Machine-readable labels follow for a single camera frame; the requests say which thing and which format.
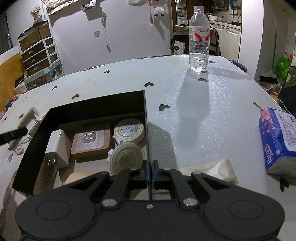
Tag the glass terrarium tank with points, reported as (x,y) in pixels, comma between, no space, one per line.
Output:
(34,34)

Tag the round white measuring tape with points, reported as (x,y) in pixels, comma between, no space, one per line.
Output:
(129,130)

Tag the blue tissue pack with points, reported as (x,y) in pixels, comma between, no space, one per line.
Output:
(277,129)

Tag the white charger plug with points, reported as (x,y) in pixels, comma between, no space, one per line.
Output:
(58,149)

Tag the white plush wall toy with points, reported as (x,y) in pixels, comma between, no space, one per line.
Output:
(159,11)

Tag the black cardboard box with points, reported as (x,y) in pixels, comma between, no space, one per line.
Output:
(73,117)

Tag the green plastic bag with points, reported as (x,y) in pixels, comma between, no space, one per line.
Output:
(283,67)

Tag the brown wooden coaster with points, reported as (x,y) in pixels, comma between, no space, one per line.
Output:
(91,144)

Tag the white drawer cabinet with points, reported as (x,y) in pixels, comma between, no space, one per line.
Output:
(40,56)

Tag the clear plastic water bottle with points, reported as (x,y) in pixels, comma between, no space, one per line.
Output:
(199,40)

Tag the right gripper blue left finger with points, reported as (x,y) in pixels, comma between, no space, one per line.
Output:
(144,173)

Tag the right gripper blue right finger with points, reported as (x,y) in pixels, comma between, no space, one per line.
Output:
(155,174)

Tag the round white dial timer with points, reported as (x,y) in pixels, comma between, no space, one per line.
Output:
(125,156)

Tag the pink small clip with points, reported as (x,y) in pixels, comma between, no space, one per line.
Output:
(17,146)

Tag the round wooden disc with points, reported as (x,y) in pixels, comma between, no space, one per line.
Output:
(75,176)

